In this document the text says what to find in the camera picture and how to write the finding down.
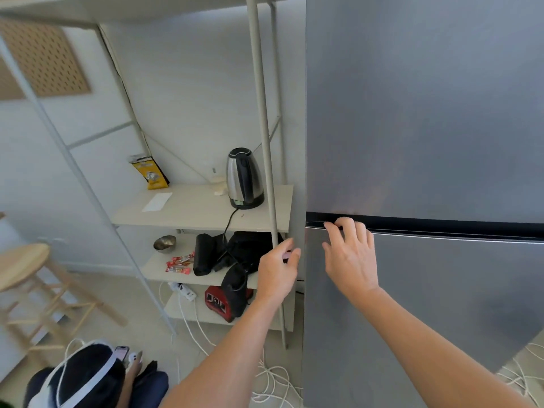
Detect clear glass jar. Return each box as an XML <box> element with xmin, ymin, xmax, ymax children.
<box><xmin>211</xmin><ymin>167</ymin><xmax>228</xmax><ymax>197</ymax></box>

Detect white paper sheet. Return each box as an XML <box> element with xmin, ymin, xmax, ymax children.
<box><xmin>141</xmin><ymin>192</ymin><xmax>174</xmax><ymax>214</ymax></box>

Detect wooden stool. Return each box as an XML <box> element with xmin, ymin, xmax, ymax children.
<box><xmin>0</xmin><ymin>243</ymin><xmax>128</xmax><ymax>366</ymax></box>

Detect black rolled bag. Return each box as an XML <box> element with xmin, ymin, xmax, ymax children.
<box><xmin>193</xmin><ymin>233</ymin><xmax>226</xmax><ymax>277</ymax></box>

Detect white power strip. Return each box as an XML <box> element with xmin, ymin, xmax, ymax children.
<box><xmin>167</xmin><ymin>282</ymin><xmax>198</xmax><ymax>302</ymax></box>

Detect person's right forearm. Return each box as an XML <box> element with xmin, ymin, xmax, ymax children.
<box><xmin>355</xmin><ymin>286</ymin><xmax>534</xmax><ymax>408</ymax></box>

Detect black cloth bag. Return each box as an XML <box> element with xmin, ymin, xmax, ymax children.
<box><xmin>212</xmin><ymin>231</ymin><xmax>284</xmax><ymax>275</ymax></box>

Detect white metal shelf rack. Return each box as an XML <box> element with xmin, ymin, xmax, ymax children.
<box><xmin>0</xmin><ymin>0</ymin><xmax>296</xmax><ymax>349</ymax></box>

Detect wooden pegboard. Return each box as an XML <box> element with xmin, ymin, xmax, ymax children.
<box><xmin>0</xmin><ymin>19</ymin><xmax>92</xmax><ymax>101</ymax></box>

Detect red blender base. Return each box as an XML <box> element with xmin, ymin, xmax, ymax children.
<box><xmin>204</xmin><ymin>285</ymin><xmax>255</xmax><ymax>324</ymax></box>

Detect steel electric kettle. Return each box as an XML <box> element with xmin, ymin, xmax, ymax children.
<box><xmin>226</xmin><ymin>147</ymin><xmax>266</xmax><ymax>210</ymax></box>

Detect person's right hand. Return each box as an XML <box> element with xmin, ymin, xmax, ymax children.
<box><xmin>321</xmin><ymin>216</ymin><xmax>381</xmax><ymax>307</ymax></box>

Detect person's left hand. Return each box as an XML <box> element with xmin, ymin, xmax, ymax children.
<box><xmin>253</xmin><ymin>237</ymin><xmax>302</xmax><ymax>314</ymax></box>

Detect grey refrigerator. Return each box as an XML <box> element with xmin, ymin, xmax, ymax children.
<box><xmin>302</xmin><ymin>0</ymin><xmax>544</xmax><ymax>408</ymax></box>

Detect white headset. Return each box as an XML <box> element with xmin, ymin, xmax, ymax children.
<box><xmin>27</xmin><ymin>339</ymin><xmax>122</xmax><ymax>408</ymax></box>

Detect yellow foil bag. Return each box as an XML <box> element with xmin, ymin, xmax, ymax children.
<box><xmin>129</xmin><ymin>155</ymin><xmax>171</xmax><ymax>191</ymax></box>

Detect black blender jar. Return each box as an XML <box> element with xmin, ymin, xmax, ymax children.
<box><xmin>220</xmin><ymin>263</ymin><xmax>250</xmax><ymax>318</ymax></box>

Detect small steel bowl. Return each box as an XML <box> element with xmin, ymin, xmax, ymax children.
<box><xmin>152</xmin><ymin>235</ymin><xmax>177</xmax><ymax>254</ymax></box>

